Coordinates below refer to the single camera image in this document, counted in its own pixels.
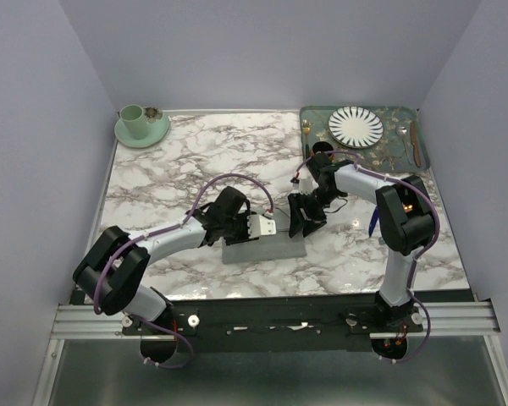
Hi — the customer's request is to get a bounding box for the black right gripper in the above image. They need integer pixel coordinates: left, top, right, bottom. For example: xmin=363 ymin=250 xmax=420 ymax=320
xmin=287 ymin=186 xmax=342 ymax=237

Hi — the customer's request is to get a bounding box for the grey woven cloth napkin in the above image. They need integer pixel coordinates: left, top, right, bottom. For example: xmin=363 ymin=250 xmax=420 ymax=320
xmin=222 ymin=207 xmax=306 ymax=265

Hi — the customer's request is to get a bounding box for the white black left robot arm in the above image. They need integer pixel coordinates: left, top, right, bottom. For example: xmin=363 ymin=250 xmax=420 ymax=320
xmin=73 ymin=187 xmax=255 ymax=334

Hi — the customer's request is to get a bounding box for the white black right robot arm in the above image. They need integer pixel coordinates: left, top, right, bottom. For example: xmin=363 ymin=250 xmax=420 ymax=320
xmin=288 ymin=151 xmax=440 ymax=332

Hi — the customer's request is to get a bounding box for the red black tea cup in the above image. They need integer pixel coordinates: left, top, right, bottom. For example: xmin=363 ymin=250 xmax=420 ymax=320
xmin=309 ymin=141 xmax=334 ymax=162

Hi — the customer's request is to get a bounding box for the white blue striped plate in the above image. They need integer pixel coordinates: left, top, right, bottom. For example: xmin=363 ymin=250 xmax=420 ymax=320
xmin=328 ymin=106 xmax=384 ymax=149

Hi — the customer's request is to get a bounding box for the teal floral serving tray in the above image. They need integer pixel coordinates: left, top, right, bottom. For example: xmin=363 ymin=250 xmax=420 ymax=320
xmin=299 ymin=106 xmax=430 ymax=173

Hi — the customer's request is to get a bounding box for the mint green floral plate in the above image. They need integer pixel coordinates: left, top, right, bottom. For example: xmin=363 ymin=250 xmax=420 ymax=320
xmin=114 ymin=107 xmax=170 ymax=149

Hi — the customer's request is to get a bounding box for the silver spoon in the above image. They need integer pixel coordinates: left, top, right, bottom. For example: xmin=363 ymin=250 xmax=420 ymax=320
xmin=395 ymin=125 xmax=413 ymax=164

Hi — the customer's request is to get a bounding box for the brown wooden knife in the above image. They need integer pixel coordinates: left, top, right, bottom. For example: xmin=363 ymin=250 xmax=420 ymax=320
xmin=410 ymin=120 xmax=422 ymax=167

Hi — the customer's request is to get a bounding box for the mint green cup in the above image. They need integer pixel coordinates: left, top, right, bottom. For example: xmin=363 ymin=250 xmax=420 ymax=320
xmin=119 ymin=105 xmax=149 ymax=140

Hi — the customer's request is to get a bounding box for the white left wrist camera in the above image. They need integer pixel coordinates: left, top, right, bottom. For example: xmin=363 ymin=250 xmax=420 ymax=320
xmin=247 ymin=214 xmax=277 ymax=239

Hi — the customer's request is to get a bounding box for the blue handled utensil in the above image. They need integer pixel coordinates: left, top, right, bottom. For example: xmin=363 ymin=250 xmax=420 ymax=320
xmin=368 ymin=206 xmax=379 ymax=238

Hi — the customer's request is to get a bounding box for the gold fork green handle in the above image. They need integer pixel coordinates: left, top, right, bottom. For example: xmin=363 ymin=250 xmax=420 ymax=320
xmin=301 ymin=119 xmax=311 ymax=159

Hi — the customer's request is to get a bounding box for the black metal base frame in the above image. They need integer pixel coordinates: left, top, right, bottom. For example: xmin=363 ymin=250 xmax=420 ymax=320
xmin=69 ymin=291 xmax=478 ymax=354

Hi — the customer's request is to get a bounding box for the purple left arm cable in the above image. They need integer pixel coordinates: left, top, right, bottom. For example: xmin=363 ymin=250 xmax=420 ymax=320
xmin=92 ymin=173 xmax=276 ymax=369

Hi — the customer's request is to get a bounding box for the aluminium extrusion rail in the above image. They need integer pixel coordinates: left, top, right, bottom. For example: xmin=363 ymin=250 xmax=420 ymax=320
xmin=51 ymin=302 xmax=500 ymax=340

